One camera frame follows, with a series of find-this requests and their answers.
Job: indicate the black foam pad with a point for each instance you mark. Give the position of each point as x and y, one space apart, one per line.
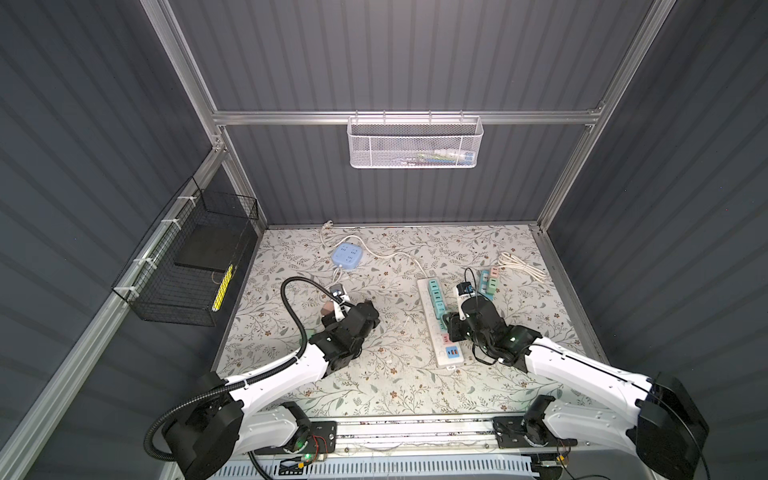
208 248

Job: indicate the floral patterned table mat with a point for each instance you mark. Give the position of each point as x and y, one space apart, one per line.
397 373

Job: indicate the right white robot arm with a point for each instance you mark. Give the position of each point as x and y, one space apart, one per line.
654 419

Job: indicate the long white power strip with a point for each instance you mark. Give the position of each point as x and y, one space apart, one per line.
448 354

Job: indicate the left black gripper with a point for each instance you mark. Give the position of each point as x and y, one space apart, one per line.
330 324

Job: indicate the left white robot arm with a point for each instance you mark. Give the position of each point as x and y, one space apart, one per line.
231 419

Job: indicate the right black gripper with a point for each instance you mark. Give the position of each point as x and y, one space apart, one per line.
452 327

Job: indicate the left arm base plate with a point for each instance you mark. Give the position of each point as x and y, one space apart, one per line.
318 438

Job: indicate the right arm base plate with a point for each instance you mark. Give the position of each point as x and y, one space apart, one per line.
515 431

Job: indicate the round blue power hub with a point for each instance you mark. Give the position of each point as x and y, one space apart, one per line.
347 256

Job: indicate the black wire basket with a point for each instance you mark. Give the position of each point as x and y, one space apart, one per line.
157 290

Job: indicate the white wire mesh basket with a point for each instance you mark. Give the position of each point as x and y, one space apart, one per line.
414 141

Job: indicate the yellow marker pen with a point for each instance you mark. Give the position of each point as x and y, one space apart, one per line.
223 288

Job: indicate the teal small power strip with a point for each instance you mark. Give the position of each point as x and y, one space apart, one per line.
488 286

